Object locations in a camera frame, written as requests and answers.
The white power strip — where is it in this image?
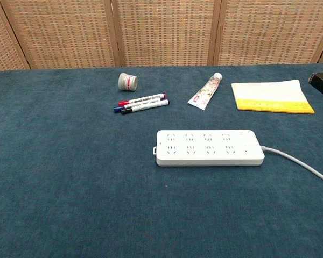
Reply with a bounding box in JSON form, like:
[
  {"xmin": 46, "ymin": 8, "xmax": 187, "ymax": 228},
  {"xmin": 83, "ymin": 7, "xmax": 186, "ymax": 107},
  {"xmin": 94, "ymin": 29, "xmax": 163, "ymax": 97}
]
[{"xmin": 152, "ymin": 130, "xmax": 265, "ymax": 167}]

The black capped whiteboard marker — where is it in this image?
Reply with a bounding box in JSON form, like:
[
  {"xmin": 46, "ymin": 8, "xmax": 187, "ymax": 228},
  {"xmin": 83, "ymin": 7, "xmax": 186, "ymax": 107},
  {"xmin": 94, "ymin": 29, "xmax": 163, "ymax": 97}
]
[{"xmin": 120, "ymin": 99, "xmax": 171, "ymax": 115}]

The red capped whiteboard marker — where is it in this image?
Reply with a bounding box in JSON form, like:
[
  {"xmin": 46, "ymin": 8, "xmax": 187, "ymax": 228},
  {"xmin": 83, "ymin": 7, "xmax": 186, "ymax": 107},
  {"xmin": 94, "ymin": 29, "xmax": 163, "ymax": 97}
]
[{"xmin": 118, "ymin": 92, "xmax": 167, "ymax": 106}]

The blue capped whiteboard marker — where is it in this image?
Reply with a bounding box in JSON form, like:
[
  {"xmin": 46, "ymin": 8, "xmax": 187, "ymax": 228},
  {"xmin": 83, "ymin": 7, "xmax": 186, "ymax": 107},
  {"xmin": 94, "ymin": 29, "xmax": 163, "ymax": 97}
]
[{"xmin": 113, "ymin": 98, "xmax": 162, "ymax": 113}]

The floral print cream tube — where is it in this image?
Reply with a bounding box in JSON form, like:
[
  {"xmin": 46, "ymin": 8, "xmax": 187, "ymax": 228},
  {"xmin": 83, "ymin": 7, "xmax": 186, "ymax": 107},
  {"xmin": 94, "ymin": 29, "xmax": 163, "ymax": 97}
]
[{"xmin": 187, "ymin": 72, "xmax": 223, "ymax": 111}]

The small grey jar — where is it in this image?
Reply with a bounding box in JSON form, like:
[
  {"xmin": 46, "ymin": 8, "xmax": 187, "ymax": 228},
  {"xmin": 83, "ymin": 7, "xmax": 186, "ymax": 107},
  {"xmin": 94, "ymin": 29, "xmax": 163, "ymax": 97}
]
[{"xmin": 118, "ymin": 73, "xmax": 138, "ymax": 92}]

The woven folding screen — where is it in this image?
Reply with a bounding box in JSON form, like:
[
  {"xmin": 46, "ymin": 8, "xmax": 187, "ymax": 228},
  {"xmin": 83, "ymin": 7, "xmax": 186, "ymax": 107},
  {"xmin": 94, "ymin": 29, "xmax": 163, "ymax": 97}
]
[{"xmin": 0, "ymin": 0, "xmax": 323, "ymax": 73}]

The blue table cloth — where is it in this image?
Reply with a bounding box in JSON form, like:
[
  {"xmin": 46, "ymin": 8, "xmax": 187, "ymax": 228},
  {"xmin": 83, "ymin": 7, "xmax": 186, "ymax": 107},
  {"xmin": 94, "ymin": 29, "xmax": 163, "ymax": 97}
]
[{"xmin": 0, "ymin": 62, "xmax": 323, "ymax": 258}]

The yellow and white folded cloth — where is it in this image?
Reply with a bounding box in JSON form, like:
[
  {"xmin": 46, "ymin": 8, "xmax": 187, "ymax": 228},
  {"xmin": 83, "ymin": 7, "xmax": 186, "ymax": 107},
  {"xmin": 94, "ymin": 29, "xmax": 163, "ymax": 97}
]
[{"xmin": 230, "ymin": 79, "xmax": 315, "ymax": 114}]

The white power cable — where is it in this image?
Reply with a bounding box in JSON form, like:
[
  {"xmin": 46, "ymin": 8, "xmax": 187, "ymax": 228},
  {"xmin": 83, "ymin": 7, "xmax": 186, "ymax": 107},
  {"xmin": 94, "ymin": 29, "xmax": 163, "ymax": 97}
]
[{"xmin": 260, "ymin": 145, "xmax": 323, "ymax": 188}]

